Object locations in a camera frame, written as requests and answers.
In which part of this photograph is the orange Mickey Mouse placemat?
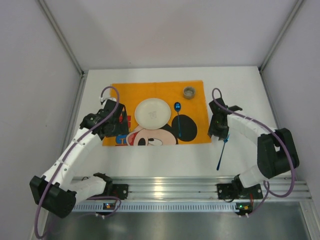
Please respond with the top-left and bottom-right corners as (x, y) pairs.
(102, 80), (211, 147)

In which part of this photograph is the cream round plate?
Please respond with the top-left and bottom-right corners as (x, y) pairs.
(134, 98), (171, 130)

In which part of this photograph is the small grey cup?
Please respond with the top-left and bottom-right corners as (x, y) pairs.
(183, 86), (196, 100)

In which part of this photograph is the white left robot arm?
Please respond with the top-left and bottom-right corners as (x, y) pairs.
(29, 99), (129, 219)

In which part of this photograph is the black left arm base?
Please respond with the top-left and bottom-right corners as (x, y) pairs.
(93, 172), (129, 200)

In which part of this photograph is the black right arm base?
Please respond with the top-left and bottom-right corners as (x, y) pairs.
(216, 175), (263, 203)

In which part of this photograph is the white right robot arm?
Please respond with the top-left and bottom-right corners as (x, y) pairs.
(208, 97), (300, 188)

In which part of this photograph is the aluminium mounting rail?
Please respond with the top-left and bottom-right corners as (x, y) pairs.
(113, 177), (312, 202)

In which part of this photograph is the slotted grey cable duct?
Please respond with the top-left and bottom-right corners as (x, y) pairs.
(72, 201), (252, 213)

